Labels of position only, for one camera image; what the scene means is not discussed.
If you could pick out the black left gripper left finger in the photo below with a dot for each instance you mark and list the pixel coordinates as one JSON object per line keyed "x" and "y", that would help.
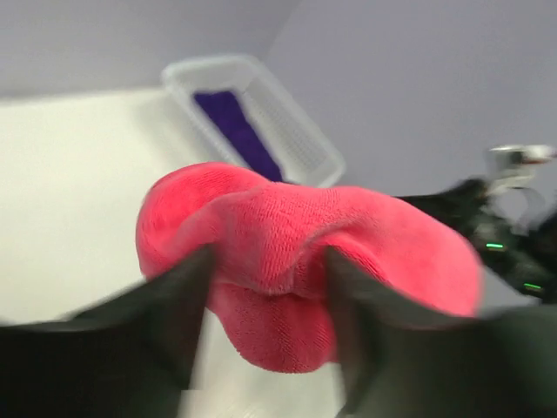
{"x": 130, "y": 356}

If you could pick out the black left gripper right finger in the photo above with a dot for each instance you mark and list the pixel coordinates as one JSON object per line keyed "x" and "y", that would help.
{"x": 401, "y": 359}

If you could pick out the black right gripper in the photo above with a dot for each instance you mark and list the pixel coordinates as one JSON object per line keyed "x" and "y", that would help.
{"x": 525, "y": 261}

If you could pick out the pink towel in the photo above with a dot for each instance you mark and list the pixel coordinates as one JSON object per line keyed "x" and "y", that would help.
{"x": 270, "y": 240}

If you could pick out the purple towel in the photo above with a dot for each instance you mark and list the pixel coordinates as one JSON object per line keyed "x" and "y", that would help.
{"x": 227, "y": 114}

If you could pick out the white right plastic basket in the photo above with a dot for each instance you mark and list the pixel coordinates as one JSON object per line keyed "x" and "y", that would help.
{"x": 303, "y": 152}

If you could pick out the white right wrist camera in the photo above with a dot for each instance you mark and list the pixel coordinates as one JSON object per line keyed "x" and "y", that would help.
{"x": 512, "y": 167}

